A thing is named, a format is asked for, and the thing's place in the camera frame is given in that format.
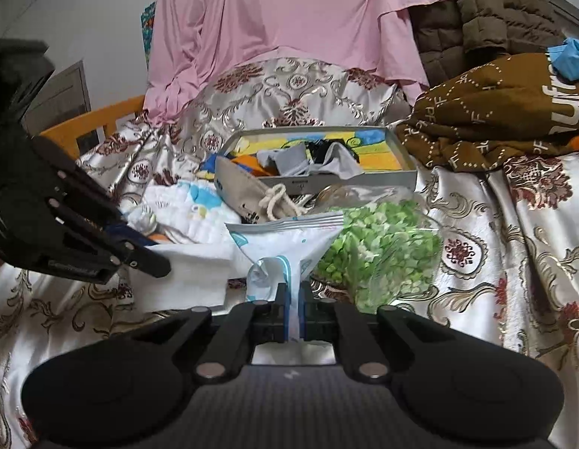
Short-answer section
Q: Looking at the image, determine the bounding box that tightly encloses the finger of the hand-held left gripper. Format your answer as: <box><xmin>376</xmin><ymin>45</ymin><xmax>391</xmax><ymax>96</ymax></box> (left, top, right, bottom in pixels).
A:
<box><xmin>4</xmin><ymin>135</ymin><xmax>172</xmax><ymax>284</ymax></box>
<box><xmin>103</xmin><ymin>222</ymin><xmax>158</xmax><ymax>250</ymax></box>

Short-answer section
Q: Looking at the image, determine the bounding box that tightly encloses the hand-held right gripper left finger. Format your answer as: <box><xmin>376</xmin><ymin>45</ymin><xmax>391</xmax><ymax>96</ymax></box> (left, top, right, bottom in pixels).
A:
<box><xmin>109</xmin><ymin>283</ymin><xmax>290</xmax><ymax>379</ymax></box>

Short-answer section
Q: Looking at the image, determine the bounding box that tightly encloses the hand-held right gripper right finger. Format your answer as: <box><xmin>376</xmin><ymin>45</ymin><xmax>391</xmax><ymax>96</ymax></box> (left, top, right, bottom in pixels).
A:
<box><xmin>299</xmin><ymin>281</ymin><xmax>477</xmax><ymax>379</ymax></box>

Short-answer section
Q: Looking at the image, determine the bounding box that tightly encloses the clear zip bag of masks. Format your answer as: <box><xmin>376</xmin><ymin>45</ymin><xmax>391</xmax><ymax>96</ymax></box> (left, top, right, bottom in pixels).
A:
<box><xmin>224</xmin><ymin>213</ymin><xmax>345</xmax><ymax>342</ymax></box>

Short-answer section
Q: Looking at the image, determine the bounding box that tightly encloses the white packet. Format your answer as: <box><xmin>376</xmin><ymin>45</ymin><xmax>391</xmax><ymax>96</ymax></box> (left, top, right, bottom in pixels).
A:
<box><xmin>128</xmin><ymin>243</ymin><xmax>234</xmax><ymax>314</ymax></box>

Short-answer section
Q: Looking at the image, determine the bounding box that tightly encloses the white crinkled muslin cloth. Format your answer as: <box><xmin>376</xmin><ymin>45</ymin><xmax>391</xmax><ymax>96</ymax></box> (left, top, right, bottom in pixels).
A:
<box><xmin>123</xmin><ymin>180</ymin><xmax>238</xmax><ymax>244</ymax></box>

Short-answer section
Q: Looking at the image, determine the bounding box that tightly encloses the beige drawstring pouch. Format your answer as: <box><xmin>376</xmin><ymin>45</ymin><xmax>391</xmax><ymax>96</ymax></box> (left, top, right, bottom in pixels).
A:
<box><xmin>214</xmin><ymin>156</ymin><xmax>304</xmax><ymax>224</ymax></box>

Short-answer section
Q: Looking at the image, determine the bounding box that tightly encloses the grey box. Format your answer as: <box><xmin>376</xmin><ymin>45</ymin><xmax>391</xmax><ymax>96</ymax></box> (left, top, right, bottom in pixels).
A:
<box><xmin>217</xmin><ymin>126</ymin><xmax>418</xmax><ymax>195</ymax></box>

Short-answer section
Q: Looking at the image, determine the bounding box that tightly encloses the light grey cloth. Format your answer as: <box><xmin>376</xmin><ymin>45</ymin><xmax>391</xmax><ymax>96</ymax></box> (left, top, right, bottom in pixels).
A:
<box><xmin>313</xmin><ymin>143</ymin><xmax>365</xmax><ymax>181</ymax></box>

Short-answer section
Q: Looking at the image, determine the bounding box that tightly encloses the grey square cloth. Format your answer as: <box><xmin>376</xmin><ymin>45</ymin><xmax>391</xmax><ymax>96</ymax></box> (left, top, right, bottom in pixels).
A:
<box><xmin>263</xmin><ymin>146</ymin><xmax>309</xmax><ymax>176</ymax></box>

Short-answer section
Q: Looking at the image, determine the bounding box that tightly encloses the black cloth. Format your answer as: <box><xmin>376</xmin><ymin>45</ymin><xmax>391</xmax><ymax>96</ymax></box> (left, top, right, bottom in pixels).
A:
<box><xmin>308</xmin><ymin>139</ymin><xmax>356</xmax><ymax>162</ymax></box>

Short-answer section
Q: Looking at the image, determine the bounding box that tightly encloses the grey panelled door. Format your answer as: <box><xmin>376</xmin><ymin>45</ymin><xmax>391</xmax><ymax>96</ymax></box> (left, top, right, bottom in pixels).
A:
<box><xmin>25</xmin><ymin>60</ymin><xmax>91</xmax><ymax>125</ymax></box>

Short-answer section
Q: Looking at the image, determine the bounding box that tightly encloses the clear bag of green bits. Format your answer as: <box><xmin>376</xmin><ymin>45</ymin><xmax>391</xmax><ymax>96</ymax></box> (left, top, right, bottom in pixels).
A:
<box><xmin>313</xmin><ymin>187</ymin><xmax>444</xmax><ymax>314</ymax></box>

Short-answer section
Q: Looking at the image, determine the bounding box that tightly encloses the yellow blue cartoon cloth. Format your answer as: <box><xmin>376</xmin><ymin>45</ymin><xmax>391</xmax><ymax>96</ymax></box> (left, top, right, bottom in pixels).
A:
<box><xmin>224</xmin><ymin>133</ymin><xmax>405</xmax><ymax>174</ymax></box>

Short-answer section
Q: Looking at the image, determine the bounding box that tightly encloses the floral satin bedspread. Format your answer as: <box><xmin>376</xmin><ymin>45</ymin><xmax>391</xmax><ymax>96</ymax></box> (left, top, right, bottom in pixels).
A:
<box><xmin>0</xmin><ymin>56</ymin><xmax>579</xmax><ymax>449</ymax></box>

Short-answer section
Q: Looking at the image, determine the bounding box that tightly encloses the pink cloth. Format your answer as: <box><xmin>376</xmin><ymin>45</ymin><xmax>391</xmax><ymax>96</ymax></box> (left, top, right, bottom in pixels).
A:
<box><xmin>143</xmin><ymin>0</ymin><xmax>449</xmax><ymax>127</ymax></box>

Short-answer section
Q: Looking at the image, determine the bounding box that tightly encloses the brown printed blanket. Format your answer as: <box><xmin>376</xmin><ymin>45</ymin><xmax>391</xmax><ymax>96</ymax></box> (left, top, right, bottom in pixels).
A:
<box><xmin>394</xmin><ymin>52</ymin><xmax>579</xmax><ymax>171</ymax></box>

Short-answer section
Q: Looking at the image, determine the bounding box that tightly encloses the brown quilted jacket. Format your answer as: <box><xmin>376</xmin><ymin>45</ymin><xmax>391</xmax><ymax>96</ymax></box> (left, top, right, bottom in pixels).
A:
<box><xmin>413</xmin><ymin>0</ymin><xmax>578</xmax><ymax>89</ymax></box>

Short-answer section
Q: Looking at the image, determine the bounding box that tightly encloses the blue cloth piece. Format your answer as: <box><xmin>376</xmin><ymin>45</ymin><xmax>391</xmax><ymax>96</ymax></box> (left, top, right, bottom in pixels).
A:
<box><xmin>548</xmin><ymin>37</ymin><xmax>579</xmax><ymax>82</ymax></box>

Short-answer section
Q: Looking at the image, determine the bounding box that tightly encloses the wooden bed frame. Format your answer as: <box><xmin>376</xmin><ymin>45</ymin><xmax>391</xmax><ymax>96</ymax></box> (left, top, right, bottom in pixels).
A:
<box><xmin>39</xmin><ymin>95</ymin><xmax>147</xmax><ymax>160</ymax></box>

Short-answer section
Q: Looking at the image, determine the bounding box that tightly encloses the colourful wall poster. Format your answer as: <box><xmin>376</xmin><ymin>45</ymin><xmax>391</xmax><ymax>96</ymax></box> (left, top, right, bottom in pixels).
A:
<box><xmin>140</xmin><ymin>2</ymin><xmax>158</xmax><ymax>57</ymax></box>

